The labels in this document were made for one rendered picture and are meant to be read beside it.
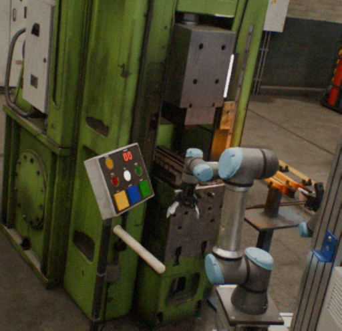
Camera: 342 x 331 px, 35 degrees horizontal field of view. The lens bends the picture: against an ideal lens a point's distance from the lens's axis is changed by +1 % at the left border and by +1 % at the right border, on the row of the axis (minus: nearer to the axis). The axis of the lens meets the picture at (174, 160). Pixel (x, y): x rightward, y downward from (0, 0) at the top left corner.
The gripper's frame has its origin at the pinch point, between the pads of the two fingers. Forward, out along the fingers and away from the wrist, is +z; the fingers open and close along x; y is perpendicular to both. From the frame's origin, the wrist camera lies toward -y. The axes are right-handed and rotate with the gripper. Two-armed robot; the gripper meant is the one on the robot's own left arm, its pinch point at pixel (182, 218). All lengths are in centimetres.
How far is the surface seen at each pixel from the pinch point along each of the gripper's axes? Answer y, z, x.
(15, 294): -72, 94, -77
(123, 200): 0.1, -7.1, -28.8
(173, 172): -46.8, -4.5, 3.3
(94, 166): -1.9, -22.0, -43.7
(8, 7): -554, -23, -134
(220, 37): -49, -80, 17
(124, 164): -13.0, -19.9, -28.9
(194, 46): -42, -75, 2
